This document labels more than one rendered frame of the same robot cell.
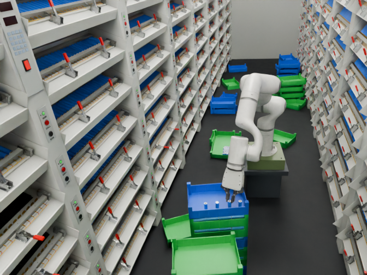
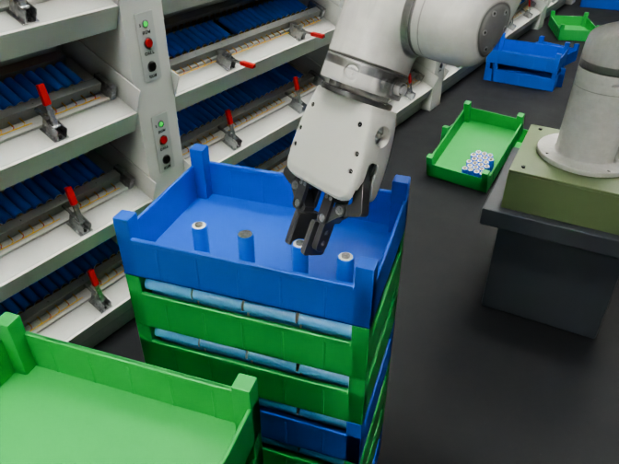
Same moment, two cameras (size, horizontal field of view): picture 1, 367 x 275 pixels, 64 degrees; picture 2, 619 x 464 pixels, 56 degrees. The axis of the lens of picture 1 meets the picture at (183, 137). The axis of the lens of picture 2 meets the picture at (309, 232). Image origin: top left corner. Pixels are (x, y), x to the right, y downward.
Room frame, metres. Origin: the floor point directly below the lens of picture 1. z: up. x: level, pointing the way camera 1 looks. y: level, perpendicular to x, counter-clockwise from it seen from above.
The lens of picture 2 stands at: (0.62, -0.36, 0.91)
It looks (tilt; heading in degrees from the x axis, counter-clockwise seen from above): 35 degrees down; 17
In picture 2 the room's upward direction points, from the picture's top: straight up
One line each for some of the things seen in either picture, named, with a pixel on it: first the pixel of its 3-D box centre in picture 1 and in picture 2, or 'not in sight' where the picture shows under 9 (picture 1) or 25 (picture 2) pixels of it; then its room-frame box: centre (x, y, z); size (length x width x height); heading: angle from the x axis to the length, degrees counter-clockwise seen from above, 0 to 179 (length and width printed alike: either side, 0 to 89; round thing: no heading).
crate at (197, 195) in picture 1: (216, 197); (271, 224); (1.17, -0.14, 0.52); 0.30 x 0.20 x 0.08; 88
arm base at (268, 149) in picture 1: (264, 138); (598, 113); (1.82, -0.59, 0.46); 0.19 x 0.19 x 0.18
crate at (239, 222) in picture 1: (216, 208); (273, 274); (1.17, -0.14, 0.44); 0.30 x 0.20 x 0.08; 88
